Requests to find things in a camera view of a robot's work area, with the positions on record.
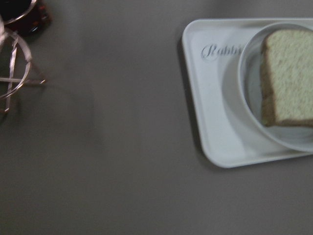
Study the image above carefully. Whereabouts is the white round plate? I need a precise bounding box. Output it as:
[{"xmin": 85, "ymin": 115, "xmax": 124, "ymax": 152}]
[{"xmin": 237, "ymin": 21, "xmax": 313, "ymax": 152}]

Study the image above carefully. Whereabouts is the bread slice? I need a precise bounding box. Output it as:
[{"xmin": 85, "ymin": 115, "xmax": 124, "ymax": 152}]
[{"xmin": 260, "ymin": 29, "xmax": 313, "ymax": 127}]

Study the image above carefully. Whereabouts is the cream rabbit tray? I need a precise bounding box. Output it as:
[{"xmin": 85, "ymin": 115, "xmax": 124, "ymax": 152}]
[{"xmin": 182, "ymin": 18, "xmax": 307, "ymax": 168}]

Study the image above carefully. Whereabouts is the tea bottle lower middle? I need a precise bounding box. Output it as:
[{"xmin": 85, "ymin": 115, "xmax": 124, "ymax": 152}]
[{"xmin": 0, "ymin": 0, "xmax": 52, "ymax": 35}]

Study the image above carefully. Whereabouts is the copper wire bottle rack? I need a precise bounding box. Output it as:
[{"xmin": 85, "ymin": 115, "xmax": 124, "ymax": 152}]
[{"xmin": 0, "ymin": 20, "xmax": 47, "ymax": 114}]

